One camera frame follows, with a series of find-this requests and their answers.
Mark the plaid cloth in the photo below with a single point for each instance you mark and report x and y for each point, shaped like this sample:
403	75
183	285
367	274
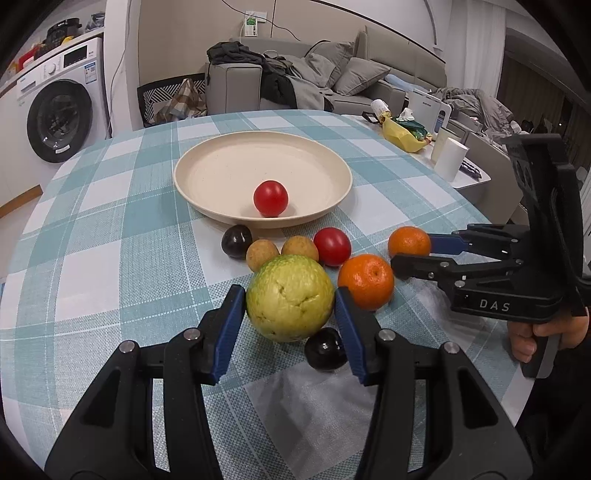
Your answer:
184	101

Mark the small orange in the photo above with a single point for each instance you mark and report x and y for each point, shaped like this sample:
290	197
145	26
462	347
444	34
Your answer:
408	241

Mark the grey chair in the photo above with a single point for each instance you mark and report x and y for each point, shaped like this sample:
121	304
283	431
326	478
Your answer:
498	180

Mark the black jacket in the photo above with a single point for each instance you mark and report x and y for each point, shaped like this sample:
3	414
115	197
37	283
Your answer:
235	53

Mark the dark purple plum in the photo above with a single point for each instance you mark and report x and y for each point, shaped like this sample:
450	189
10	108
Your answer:
235	240
324	351

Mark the cream round plate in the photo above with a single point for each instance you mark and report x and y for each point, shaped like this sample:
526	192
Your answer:
240	166

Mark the teal checked tablecloth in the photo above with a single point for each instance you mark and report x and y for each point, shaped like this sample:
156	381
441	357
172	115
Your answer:
138	230

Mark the white washing machine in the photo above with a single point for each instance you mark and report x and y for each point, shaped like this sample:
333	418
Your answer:
87	97

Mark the wall socket with green charger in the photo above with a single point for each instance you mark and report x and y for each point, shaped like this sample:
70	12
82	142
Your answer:
251	23

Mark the grey garment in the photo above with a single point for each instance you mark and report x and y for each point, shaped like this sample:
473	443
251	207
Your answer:
309	94

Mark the yellow plastic bag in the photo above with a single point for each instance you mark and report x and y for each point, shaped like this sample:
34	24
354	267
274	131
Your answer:
401	136

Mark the white paper roll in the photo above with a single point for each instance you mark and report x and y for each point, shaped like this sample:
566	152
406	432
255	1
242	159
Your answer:
452	159

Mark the large orange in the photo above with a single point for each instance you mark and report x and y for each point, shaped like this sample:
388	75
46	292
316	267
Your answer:
366	281

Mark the grey cushion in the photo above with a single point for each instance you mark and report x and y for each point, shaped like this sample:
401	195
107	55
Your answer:
330	60
362	76

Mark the white cup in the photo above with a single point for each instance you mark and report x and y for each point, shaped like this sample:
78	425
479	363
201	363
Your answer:
441	138

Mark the light blue cloth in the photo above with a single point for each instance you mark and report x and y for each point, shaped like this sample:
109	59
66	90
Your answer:
408	84

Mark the person's right forearm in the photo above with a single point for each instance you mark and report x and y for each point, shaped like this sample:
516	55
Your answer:
558	410

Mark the red container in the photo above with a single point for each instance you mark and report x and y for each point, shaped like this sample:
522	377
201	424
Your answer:
27	57

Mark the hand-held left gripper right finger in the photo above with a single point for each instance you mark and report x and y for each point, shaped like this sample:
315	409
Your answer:
352	332

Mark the white bottle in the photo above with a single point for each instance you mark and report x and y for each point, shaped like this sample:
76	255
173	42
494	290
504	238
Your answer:
381	110

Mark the brown longan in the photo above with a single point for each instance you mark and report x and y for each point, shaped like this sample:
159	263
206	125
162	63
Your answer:
261	256
300	248

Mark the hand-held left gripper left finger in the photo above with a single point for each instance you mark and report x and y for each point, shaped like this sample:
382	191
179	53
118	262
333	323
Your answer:
227	332

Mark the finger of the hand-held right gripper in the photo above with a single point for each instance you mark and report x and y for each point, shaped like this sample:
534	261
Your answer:
445	243
425	266

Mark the grey sofa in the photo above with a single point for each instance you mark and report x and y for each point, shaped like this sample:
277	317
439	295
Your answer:
406	55

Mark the black patterned laundry basket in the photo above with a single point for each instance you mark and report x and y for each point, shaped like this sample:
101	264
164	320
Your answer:
150	99

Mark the person's right hand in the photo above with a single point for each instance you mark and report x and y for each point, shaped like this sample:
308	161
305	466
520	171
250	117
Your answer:
521	344

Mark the green guava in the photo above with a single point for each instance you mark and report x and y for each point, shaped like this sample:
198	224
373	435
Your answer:
288	300

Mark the grey crumpled blanket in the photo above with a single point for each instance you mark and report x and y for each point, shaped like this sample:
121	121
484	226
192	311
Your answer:
480	110

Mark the white cabinet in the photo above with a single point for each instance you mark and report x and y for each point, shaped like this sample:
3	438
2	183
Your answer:
18	152

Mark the red tomato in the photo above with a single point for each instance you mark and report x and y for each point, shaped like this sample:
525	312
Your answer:
271	198
332	246

